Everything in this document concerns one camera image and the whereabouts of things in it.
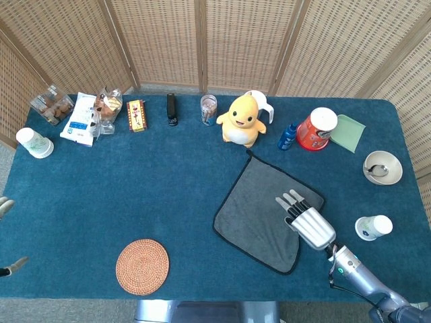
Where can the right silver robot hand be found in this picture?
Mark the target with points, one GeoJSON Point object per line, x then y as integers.
{"type": "Point", "coordinates": [313, 228]}

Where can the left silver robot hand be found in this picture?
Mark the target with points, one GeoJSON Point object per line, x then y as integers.
{"type": "Point", "coordinates": [6, 203]}

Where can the grey and blue cloth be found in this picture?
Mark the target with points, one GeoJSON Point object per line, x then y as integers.
{"type": "Point", "coordinates": [249, 208]}

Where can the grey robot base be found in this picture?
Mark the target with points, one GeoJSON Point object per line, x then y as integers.
{"type": "Point", "coordinates": [202, 313]}

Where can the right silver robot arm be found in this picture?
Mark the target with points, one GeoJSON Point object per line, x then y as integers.
{"type": "Point", "coordinates": [357, 272]}

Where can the white paper cup green print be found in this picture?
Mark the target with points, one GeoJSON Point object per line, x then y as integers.
{"type": "Point", "coordinates": [33, 143]}
{"type": "Point", "coordinates": [373, 227]}

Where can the metal spoon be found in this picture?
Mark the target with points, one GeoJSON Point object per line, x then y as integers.
{"type": "Point", "coordinates": [380, 171]}

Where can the red instant noodle cup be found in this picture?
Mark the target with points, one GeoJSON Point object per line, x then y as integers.
{"type": "Point", "coordinates": [313, 134]}

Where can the blue spray bottle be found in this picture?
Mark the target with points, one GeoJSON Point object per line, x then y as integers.
{"type": "Point", "coordinates": [287, 138]}

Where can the beige bowl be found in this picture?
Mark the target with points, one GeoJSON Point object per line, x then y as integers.
{"type": "Point", "coordinates": [387, 161]}

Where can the white blue snack packet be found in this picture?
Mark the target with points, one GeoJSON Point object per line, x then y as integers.
{"type": "Point", "coordinates": [79, 121]}

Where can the yellow plush toy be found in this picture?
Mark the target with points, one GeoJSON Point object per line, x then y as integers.
{"type": "Point", "coordinates": [240, 121]}

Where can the white plastic pitcher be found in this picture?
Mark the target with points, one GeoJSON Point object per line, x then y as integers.
{"type": "Point", "coordinates": [264, 101]}

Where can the clear bag of bread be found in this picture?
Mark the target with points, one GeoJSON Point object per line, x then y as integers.
{"type": "Point", "coordinates": [107, 107]}

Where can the dark blue table cover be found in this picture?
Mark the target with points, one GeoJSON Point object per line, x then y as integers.
{"type": "Point", "coordinates": [151, 188]}

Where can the round woven rattan coaster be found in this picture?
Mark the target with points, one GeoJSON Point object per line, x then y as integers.
{"type": "Point", "coordinates": [142, 267]}

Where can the yellow red small box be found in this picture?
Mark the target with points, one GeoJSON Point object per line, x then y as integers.
{"type": "Point", "coordinates": [136, 116]}

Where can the clear jar of pencils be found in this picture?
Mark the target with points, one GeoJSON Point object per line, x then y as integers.
{"type": "Point", "coordinates": [208, 111]}

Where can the black stapler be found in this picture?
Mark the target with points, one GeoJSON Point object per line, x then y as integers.
{"type": "Point", "coordinates": [172, 109]}

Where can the woven folding screen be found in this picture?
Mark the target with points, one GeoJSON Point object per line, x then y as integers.
{"type": "Point", "coordinates": [168, 40]}

